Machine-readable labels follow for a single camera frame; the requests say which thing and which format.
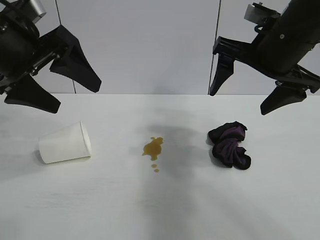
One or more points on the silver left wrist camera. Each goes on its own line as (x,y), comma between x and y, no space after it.
(35,11)

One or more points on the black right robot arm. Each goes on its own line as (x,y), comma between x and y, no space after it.
(305,15)

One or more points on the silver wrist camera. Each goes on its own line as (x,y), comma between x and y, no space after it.
(35,11)
(253,12)

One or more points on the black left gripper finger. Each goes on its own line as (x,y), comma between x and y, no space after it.
(77,67)
(35,96)

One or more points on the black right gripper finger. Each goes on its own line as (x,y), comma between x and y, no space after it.
(222,72)
(282,101)

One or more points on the white paper cup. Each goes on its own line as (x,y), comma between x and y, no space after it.
(62,145)

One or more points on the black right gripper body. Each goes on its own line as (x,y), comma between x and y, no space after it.
(282,52)

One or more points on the black and purple cloth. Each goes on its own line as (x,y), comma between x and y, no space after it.
(228,150)

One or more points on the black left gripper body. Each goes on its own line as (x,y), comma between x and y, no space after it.
(15,47)

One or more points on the brown liquid spill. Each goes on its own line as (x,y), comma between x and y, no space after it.
(153,148)

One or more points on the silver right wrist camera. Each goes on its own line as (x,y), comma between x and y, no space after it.
(253,12)

